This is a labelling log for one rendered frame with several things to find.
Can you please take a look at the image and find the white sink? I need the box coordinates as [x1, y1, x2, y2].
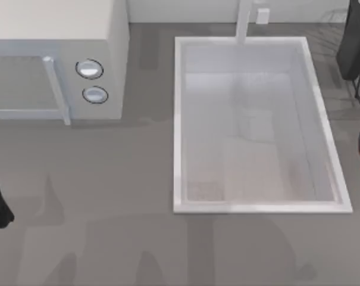
[172, 36, 354, 215]

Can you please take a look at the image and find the small microwave knob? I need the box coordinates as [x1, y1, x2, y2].
[82, 85, 109, 105]

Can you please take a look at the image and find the large microwave knob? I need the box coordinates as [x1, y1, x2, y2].
[74, 58, 105, 80]

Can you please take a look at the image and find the pale microwave oven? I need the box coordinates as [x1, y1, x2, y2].
[0, 0, 130, 126]

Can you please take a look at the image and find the tall white tap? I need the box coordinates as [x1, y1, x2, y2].
[234, 0, 252, 46]

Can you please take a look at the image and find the microwave door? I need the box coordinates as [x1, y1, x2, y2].
[0, 55, 66, 120]

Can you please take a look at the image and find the microwave door handle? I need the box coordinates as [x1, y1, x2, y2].
[42, 55, 72, 126]

